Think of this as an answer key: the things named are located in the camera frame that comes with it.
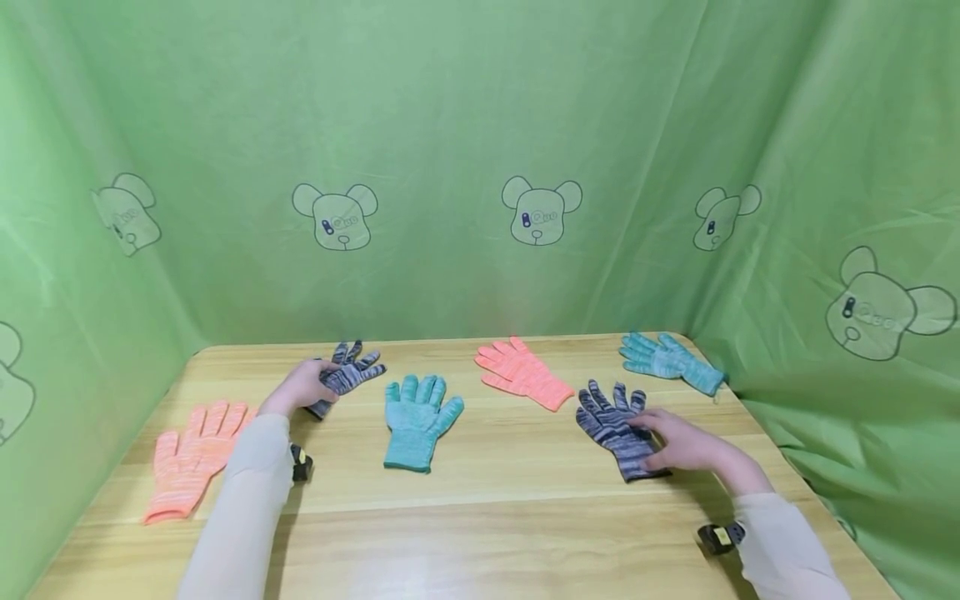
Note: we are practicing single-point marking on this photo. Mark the person's right hand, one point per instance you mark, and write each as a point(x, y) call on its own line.
point(688, 444)

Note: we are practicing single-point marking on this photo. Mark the person's left hand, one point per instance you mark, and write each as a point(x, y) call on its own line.
point(296, 390)

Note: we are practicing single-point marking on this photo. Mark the person's left thumb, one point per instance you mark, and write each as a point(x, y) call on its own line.
point(328, 393)

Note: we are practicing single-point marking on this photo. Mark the person's right thumb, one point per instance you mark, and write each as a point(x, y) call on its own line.
point(658, 460)

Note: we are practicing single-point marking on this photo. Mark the person's left fingers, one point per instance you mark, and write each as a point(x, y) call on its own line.
point(324, 365)

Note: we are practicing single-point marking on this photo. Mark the person's right fingers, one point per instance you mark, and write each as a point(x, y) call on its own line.
point(646, 417)

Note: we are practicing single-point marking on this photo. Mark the dark blue striped glove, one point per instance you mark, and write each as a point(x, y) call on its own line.
point(346, 377)
point(615, 432)

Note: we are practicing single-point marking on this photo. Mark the person's left forearm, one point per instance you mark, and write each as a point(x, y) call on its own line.
point(245, 508)

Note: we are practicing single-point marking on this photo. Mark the person's right forearm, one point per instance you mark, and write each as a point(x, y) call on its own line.
point(784, 542)

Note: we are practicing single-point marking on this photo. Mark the teal glove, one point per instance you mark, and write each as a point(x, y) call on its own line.
point(671, 363)
point(412, 425)

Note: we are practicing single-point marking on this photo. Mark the orange glove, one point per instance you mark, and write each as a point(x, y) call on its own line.
point(191, 461)
point(526, 374)

